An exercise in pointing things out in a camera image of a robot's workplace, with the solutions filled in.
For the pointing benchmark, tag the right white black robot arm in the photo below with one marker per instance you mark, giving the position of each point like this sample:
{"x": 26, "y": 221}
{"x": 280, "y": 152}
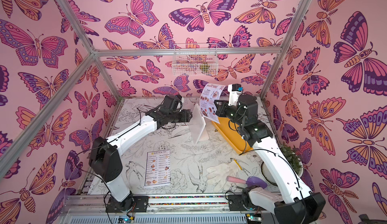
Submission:
{"x": 296, "y": 204}

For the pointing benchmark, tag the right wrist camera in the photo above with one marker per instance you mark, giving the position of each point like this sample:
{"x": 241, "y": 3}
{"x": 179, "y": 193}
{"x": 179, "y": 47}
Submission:
{"x": 235, "y": 90}

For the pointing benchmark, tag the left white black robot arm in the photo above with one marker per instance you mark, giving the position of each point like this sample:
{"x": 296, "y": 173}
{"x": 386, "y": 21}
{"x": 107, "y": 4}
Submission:
{"x": 106, "y": 153}

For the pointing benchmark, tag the white pot green plant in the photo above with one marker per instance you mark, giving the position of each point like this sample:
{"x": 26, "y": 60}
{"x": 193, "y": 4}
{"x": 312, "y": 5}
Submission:
{"x": 293, "y": 160}

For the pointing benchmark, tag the yellow pencil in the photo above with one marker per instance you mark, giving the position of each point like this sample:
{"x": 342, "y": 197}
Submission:
{"x": 238, "y": 164}

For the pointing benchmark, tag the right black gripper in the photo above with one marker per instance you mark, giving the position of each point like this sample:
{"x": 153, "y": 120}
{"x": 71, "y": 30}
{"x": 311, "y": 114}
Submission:
{"x": 219, "y": 108}

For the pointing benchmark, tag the pink food menu sheet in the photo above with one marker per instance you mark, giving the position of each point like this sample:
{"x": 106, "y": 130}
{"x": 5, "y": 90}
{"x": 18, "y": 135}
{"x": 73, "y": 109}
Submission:
{"x": 210, "y": 93}

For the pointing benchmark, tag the aluminium front rail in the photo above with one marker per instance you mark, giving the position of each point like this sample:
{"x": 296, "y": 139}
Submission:
{"x": 162, "y": 209}

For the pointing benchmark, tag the white work glove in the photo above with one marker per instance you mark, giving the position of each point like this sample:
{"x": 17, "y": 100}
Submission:
{"x": 216, "y": 176}

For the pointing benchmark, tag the clear acrylic menu holder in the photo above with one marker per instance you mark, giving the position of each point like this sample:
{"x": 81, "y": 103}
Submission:
{"x": 197, "y": 126}

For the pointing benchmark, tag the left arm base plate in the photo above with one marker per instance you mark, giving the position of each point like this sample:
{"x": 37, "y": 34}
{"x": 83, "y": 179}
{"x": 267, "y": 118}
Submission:
{"x": 135, "y": 204}

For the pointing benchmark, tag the white yellow menu sheet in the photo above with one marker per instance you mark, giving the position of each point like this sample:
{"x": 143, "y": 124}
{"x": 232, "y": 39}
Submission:
{"x": 158, "y": 169}

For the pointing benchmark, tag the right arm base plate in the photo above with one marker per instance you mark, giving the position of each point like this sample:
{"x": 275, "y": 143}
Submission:
{"x": 236, "y": 203}

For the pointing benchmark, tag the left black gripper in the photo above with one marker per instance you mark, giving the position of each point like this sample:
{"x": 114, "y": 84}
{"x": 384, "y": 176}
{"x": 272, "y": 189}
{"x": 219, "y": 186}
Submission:
{"x": 186, "y": 116}

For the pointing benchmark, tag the yellow plastic tray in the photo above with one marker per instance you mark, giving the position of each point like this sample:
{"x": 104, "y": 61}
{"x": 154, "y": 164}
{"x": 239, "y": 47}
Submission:
{"x": 228, "y": 132}

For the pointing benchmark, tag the purple pink garden trowel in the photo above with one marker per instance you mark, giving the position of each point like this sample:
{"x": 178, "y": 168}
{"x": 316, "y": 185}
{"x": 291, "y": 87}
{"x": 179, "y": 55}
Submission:
{"x": 251, "y": 181}

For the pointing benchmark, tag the white wire wall basket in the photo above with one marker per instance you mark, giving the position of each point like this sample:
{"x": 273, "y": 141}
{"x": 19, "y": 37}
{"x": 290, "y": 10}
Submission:
{"x": 187, "y": 58}

